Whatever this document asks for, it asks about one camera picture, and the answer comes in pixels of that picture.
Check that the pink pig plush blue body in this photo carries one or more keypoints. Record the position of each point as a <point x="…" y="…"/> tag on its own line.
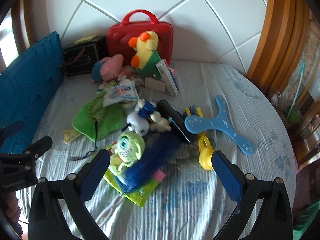
<point x="107" y="67"/>

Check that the blue fuzzy duster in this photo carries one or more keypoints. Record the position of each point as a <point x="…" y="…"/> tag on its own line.
<point x="147" y="165"/>

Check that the white and blue toothpaste box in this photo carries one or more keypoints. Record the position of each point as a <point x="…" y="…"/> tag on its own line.
<point x="168" y="80"/>

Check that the pale yellow packet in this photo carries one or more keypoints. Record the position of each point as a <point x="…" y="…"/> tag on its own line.
<point x="70" y="136"/>

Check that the blue plastic boomerang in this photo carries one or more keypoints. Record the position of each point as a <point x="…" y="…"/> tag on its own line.
<point x="220" y="122"/>

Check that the black rectangular case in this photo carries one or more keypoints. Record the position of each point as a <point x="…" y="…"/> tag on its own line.
<point x="172" y="116"/>

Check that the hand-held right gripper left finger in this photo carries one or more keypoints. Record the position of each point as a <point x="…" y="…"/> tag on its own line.
<point x="96" y="177"/>

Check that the green plush toy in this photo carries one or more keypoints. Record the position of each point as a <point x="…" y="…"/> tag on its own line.
<point x="105" y="122"/>

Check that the bright green packet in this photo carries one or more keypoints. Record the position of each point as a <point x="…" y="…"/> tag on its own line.
<point x="140" y="195"/>

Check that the white and blue wipes pack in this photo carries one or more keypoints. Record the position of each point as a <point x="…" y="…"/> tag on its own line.
<point x="120" y="92"/>

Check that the wooden chair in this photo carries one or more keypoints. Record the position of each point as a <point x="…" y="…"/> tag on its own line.
<point x="308" y="135"/>

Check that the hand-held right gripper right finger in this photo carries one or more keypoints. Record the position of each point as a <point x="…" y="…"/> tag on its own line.
<point x="227" y="177"/>

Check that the striped light blue bed sheet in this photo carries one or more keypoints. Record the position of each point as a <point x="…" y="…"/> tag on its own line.
<point x="187" y="205"/>

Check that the person's left hand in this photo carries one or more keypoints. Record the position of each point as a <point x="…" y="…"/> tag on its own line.
<point x="11" y="205"/>

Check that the green bucket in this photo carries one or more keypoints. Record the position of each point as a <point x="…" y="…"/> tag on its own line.
<point x="293" y="115"/>

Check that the yellow plastic tongs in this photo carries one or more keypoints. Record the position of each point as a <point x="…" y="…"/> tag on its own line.
<point x="205" y="160"/>

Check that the teal stick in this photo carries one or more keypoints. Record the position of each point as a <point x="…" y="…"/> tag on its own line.
<point x="297" y="87"/>

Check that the red carry case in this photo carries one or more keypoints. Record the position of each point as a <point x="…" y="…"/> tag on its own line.
<point x="120" y="37"/>

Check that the yellow sticky note pad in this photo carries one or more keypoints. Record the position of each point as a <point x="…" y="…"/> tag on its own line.
<point x="86" y="38"/>

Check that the green one-eyed monster toy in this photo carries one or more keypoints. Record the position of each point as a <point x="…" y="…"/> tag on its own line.
<point x="128" y="146"/>

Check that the black box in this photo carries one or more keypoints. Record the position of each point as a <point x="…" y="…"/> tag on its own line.
<point x="80" y="57"/>

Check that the blue plastic storage crate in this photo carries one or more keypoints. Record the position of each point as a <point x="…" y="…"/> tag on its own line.
<point x="30" y="80"/>

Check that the white padded wooden headboard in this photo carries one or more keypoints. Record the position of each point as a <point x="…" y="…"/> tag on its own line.
<point x="200" y="17"/>

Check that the yellow duck plush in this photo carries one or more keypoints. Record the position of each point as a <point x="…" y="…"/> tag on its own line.
<point x="145" y="52"/>

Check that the white rabbit plush blue clothes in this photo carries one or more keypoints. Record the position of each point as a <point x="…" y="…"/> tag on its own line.
<point x="136" y="121"/>

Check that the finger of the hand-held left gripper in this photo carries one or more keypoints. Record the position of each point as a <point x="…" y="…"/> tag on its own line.
<point x="40" y="146"/>
<point x="12" y="128"/>

